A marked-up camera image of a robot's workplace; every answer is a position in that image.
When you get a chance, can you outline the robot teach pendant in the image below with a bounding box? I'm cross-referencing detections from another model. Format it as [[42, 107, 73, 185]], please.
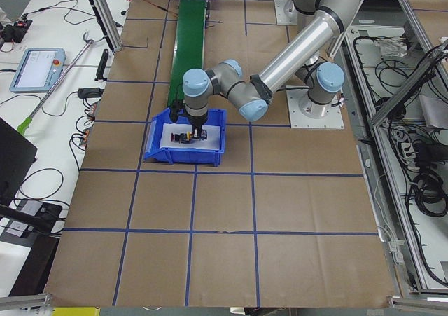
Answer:
[[9, 48, 66, 93]]

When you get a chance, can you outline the far blue plastic bin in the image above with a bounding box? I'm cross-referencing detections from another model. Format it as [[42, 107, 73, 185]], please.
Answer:
[[143, 109, 227, 166]]

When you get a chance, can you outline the black power adapter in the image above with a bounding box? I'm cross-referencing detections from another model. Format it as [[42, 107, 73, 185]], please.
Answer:
[[77, 88, 104, 99]]

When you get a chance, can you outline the red push button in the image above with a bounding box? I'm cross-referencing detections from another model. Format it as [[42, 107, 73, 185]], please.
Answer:
[[170, 132, 190, 144]]

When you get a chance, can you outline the white foam pad far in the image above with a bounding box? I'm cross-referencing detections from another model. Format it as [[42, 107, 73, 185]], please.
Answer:
[[160, 123, 221, 150]]

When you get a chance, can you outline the aluminium frame post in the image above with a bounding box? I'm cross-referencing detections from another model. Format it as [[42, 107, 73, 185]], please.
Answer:
[[88, 0, 122, 53]]

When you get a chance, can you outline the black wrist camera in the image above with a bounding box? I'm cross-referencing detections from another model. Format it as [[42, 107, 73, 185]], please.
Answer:
[[169, 99, 184, 123]]

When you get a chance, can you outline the green conveyor belt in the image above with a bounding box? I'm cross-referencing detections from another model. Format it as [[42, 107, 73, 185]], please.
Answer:
[[167, 0, 208, 107]]

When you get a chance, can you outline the metal grabber stick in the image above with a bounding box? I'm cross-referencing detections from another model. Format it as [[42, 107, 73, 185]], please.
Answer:
[[17, 32, 105, 136]]

